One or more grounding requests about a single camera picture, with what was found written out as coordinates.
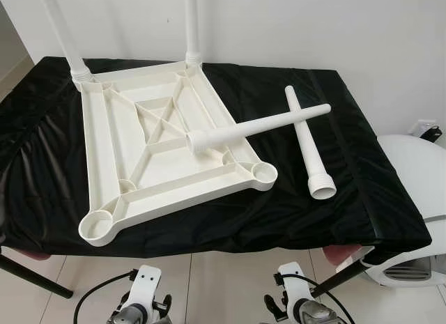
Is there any white plastic table leg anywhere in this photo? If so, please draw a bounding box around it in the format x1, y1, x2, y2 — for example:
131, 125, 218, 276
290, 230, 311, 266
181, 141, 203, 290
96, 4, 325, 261
38, 0, 93, 84
187, 103, 332, 155
284, 86, 337, 201
183, 0, 204, 67

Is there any white plastic table top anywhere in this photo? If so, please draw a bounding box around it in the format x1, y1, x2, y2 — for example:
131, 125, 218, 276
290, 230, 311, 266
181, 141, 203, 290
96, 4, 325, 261
78, 59, 278, 247

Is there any black metal table leg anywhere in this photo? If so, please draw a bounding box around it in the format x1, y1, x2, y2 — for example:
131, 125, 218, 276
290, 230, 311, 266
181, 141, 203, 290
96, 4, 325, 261
310, 258, 374, 297
0, 247, 74, 299

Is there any pink cloth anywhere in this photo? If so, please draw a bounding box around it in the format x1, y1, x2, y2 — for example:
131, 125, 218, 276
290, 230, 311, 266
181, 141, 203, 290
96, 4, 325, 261
0, 246, 53, 261
322, 244, 363, 265

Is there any white dome litter box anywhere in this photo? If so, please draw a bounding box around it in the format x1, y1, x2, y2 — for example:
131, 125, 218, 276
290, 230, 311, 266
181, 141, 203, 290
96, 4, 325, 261
362, 134, 446, 288

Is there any black power plug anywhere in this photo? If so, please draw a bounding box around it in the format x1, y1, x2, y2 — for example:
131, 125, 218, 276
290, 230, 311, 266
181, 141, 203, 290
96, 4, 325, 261
422, 128, 444, 144

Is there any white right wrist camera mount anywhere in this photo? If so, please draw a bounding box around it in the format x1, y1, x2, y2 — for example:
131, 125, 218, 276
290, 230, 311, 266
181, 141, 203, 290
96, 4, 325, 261
277, 263, 312, 314

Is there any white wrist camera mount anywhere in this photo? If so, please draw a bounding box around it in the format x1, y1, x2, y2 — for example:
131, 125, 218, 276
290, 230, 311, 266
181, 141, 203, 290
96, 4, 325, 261
131, 265, 162, 314
277, 263, 312, 314

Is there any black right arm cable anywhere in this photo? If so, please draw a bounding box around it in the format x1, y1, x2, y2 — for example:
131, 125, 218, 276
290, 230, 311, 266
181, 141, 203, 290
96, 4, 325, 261
277, 272, 356, 324

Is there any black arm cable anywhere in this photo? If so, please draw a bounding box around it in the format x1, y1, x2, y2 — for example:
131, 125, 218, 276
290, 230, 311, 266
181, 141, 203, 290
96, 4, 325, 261
277, 272, 356, 324
73, 272, 137, 324

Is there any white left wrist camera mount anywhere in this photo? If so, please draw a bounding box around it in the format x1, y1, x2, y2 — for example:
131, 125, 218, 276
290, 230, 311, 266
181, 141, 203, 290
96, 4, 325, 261
131, 265, 162, 314

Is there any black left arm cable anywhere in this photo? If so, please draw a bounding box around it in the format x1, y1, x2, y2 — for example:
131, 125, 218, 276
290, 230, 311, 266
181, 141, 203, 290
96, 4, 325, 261
73, 272, 137, 324

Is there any white wall socket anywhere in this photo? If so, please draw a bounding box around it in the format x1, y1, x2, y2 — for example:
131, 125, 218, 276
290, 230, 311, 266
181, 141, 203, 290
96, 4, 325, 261
417, 120, 440, 137

